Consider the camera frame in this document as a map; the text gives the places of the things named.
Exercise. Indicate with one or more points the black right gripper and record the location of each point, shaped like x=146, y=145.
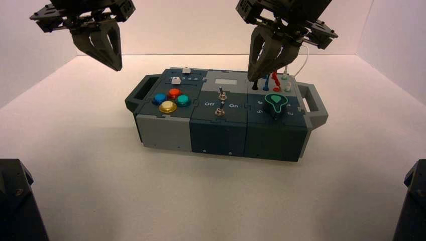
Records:
x=293, y=16

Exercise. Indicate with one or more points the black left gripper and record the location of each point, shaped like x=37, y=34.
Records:
x=93, y=11

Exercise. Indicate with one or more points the metal toggle switch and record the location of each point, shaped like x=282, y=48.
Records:
x=219, y=111
x=221, y=94

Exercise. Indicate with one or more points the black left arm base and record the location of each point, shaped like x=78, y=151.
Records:
x=16, y=206

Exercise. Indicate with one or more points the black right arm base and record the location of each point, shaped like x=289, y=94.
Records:
x=414, y=206

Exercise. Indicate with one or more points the red banana plug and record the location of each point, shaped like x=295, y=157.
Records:
x=275, y=79

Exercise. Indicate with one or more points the white green banana plug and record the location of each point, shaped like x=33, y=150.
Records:
x=284, y=77
x=288, y=87

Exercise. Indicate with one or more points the blue banana plug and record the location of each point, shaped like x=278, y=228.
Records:
x=266, y=85

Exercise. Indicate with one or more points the black banana plug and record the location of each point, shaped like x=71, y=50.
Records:
x=255, y=86

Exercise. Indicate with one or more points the black green rotary knob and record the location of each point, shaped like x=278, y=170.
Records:
x=275, y=104

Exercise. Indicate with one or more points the blue push button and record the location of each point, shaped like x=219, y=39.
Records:
x=159, y=98

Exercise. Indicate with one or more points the white slider knob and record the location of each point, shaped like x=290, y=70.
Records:
x=186, y=70
x=175, y=80

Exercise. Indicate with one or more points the red push button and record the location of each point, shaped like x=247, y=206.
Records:
x=173, y=93

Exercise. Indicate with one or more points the yellow push button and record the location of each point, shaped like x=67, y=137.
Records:
x=167, y=106

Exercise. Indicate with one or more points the grey and blue control box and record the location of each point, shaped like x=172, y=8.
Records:
x=216, y=136

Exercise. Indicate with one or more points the teal push button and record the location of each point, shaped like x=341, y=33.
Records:
x=183, y=100

